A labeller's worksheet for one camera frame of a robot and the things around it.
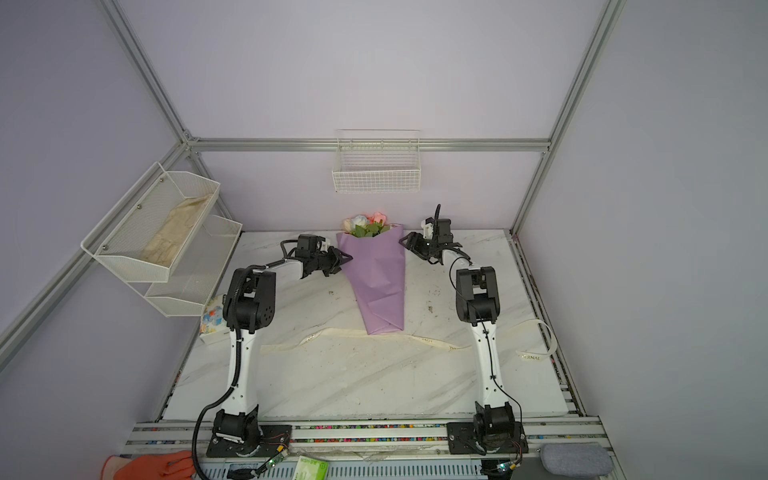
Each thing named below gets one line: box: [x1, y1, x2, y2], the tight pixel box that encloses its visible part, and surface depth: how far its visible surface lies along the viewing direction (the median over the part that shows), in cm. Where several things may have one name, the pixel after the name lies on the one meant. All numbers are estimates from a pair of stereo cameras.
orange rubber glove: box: [101, 451, 195, 480], surface depth 70 cm
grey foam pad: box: [540, 443, 614, 477], surface depth 70 cm
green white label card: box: [292, 455, 329, 480], surface depth 69 cm
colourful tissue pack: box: [199, 294, 231, 344], surface depth 90 cm
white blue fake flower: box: [351, 214, 370, 228], surface depth 117 cm
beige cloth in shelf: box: [141, 193, 211, 267], surface depth 81 cm
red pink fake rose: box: [368, 212, 387, 226], surface depth 120 cm
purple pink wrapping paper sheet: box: [336, 224, 405, 335], surface depth 107 cm
